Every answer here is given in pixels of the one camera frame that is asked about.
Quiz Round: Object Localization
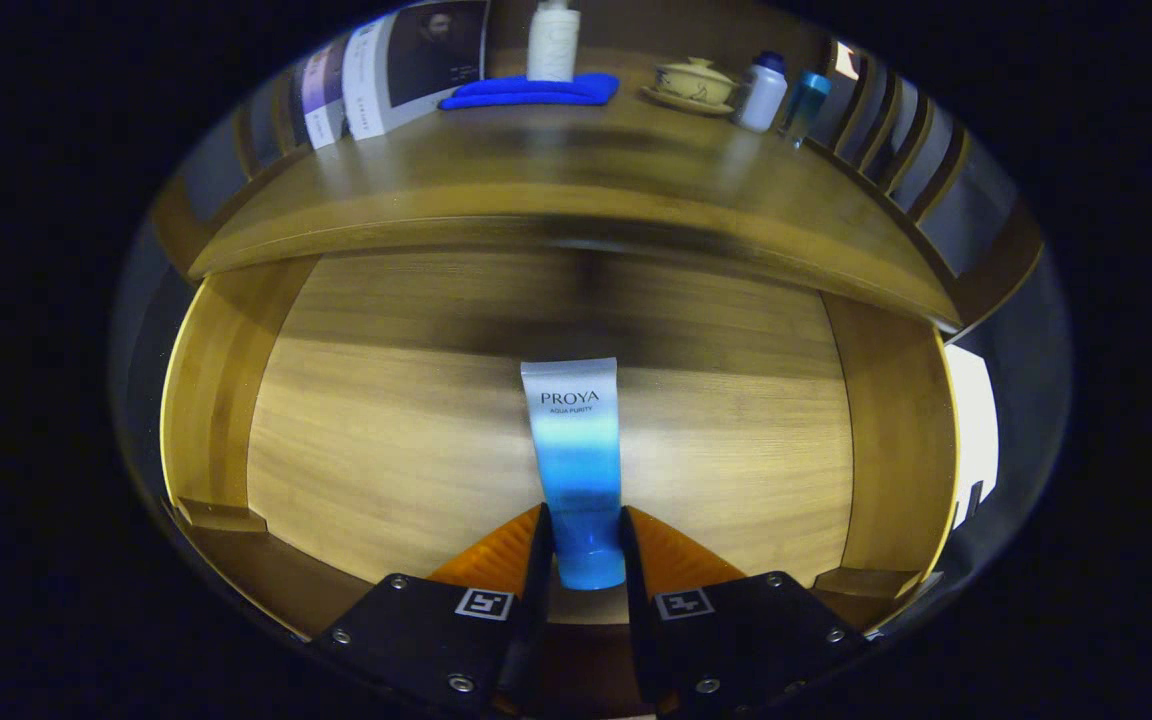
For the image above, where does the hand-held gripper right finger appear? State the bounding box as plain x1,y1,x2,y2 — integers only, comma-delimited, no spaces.
618,504,869,717

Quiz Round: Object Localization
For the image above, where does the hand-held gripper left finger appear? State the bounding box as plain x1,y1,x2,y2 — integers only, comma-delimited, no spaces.
309,503,555,717

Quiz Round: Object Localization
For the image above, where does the blue white cosmetic tube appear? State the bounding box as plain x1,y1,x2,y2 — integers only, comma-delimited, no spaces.
520,357,627,591

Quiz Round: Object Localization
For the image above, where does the wooden drawer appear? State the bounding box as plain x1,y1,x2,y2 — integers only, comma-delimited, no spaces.
158,245,962,701

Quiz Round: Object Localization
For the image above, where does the wooden countertop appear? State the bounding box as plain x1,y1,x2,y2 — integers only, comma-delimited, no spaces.
186,45,962,326

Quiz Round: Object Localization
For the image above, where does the wooden cabinet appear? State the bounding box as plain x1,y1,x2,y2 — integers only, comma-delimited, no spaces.
146,0,1047,346

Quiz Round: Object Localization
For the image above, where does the folded blue cloth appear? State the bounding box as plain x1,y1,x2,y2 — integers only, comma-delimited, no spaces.
438,72,622,112

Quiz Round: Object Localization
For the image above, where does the yellow saucer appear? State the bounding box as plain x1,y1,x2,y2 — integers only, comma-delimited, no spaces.
639,85,735,117

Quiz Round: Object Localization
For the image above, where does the yellow lidded tea cup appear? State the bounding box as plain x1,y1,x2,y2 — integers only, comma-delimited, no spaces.
654,57,739,106

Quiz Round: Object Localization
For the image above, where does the white bottle with blue cap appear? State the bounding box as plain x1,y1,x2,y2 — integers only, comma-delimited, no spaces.
734,51,789,134

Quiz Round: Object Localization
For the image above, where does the slim teal bottle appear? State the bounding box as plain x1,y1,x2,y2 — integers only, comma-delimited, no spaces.
781,70,833,149

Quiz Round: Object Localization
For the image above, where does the white book with portrait cover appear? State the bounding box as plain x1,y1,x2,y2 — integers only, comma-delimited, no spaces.
341,0,492,143

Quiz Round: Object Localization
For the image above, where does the pink purple book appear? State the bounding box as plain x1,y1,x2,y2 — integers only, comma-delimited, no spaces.
296,45,349,151

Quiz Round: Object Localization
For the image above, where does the white pump bottle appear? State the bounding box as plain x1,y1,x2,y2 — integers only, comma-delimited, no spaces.
526,0,582,83

